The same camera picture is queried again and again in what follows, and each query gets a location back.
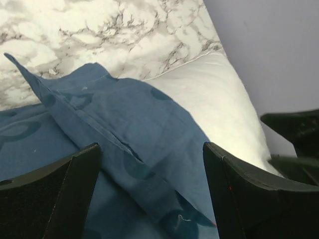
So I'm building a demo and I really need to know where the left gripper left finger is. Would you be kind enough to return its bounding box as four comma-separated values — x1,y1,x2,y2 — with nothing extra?
0,143,102,239

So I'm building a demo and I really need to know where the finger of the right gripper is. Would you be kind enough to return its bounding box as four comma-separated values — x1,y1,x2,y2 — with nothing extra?
260,110,319,157
268,155,319,186

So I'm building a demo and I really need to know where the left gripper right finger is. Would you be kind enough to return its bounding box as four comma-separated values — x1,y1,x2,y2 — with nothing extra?
203,142,319,239

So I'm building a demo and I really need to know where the blue lettered pillowcase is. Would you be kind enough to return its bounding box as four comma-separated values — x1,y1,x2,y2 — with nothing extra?
0,54,219,239

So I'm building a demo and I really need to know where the white pillow with red logo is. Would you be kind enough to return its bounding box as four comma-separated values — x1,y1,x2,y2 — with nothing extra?
145,51,279,176

